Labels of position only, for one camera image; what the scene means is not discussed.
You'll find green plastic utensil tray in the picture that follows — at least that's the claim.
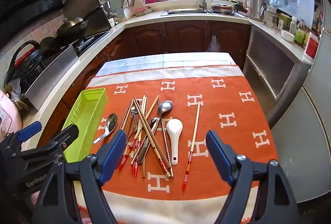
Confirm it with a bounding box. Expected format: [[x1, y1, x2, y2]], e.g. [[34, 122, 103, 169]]
[[63, 88, 108, 163]]

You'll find dark wooden chopstick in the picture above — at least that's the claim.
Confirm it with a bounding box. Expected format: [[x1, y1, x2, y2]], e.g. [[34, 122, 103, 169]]
[[119, 100, 133, 130]]

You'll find small steel spoon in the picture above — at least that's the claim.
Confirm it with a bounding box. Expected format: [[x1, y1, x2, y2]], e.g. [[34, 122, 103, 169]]
[[126, 106, 138, 142]]

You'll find metal spiral chopstick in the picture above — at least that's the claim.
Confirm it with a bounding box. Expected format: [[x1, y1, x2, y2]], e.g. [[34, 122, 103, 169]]
[[158, 100, 174, 179]]

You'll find large steel spoon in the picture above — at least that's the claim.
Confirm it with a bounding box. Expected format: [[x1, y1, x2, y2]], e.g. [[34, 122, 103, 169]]
[[137, 100, 173, 165]]

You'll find white ceramic soup spoon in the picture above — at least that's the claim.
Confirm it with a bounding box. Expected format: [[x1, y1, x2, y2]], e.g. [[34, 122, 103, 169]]
[[166, 119, 183, 165]]

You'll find pink rice cooker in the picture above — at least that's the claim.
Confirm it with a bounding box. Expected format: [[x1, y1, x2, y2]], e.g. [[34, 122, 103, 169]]
[[0, 90, 22, 141]]

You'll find steel splash guard panel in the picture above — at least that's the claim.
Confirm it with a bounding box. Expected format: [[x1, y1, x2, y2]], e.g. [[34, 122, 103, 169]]
[[25, 46, 79, 110]]

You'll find black pressure cooker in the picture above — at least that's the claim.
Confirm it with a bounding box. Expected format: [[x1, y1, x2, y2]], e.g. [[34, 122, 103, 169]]
[[4, 40, 45, 93]]

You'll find black wok with lid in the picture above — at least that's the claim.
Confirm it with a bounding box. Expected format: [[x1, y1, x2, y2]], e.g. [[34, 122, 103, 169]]
[[57, 18, 89, 36]]

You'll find white small bowl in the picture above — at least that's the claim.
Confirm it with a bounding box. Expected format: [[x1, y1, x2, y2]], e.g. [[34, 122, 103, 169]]
[[281, 30, 295, 42]]

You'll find steel electric kettle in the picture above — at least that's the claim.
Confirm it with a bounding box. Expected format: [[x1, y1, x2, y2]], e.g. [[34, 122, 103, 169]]
[[243, 0, 264, 21]]

